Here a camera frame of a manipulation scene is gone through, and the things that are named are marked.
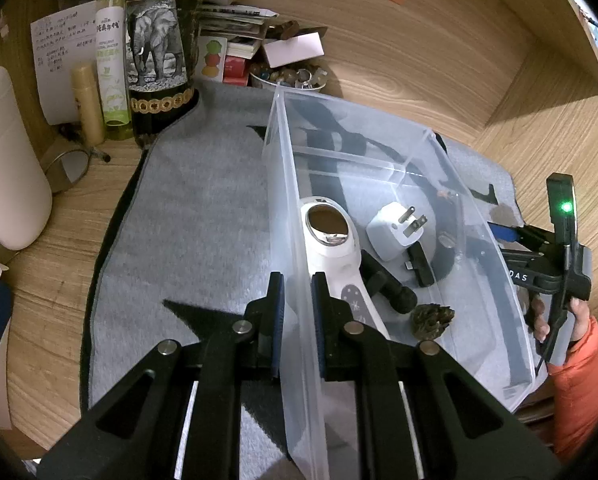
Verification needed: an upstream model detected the white handheld massager device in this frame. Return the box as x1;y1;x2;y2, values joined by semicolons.
299;195;390;342

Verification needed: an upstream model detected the dark wine bottle elephant label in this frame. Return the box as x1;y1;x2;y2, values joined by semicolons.
124;0;200;149

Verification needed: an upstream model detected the red small box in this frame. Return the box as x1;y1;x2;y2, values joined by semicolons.
222;40;260;86

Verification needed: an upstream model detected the clear plastic storage bin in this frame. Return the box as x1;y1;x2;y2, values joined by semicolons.
261;85;548;480

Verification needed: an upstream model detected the small round mirror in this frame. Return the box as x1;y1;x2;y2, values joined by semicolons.
41;129;112;197

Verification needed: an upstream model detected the grey mat with black letters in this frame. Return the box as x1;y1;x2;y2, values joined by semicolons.
79;77;526;463

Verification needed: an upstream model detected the brown box with white card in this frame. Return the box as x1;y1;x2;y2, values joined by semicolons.
260;20;328;69

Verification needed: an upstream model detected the green spray bottle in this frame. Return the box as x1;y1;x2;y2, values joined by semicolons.
95;0;136;142

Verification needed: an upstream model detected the person's right hand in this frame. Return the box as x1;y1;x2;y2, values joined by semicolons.
525;294;594;350

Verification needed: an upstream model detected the dark pine cone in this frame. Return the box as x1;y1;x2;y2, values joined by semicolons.
411;305;455;337

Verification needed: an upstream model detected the stack of booklets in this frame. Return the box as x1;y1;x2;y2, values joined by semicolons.
199;2;280;39

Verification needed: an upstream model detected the small black adapter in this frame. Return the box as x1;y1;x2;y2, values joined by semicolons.
403;242;436;289

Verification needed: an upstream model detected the yellow tube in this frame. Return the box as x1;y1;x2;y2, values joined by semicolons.
70;65;106;147

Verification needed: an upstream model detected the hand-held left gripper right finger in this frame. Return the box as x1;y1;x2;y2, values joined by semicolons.
311;271;562;480

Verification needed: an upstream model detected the fruit print card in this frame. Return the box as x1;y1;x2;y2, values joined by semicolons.
197;35;228;81

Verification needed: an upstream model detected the white bowl of stones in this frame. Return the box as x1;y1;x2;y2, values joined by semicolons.
249;62;330;94

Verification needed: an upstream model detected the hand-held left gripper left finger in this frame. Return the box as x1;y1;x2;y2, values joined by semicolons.
39;271;286;480

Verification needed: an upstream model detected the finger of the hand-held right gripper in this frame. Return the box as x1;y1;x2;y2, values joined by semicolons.
489;222;562;261
500;254;564;295

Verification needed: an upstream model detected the dark slim box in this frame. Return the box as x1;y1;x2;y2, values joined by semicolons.
174;0;204;82

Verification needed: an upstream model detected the person's right forearm orange sleeve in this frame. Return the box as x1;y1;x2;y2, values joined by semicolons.
549;316;598;465

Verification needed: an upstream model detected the white plug adapter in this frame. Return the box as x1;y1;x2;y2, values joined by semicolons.
366;201;428;262

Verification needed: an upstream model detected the pink cup with handle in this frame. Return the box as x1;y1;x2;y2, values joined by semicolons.
0;66;54;252

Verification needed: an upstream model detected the handwritten paper note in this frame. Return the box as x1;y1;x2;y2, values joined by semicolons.
30;7;100;127

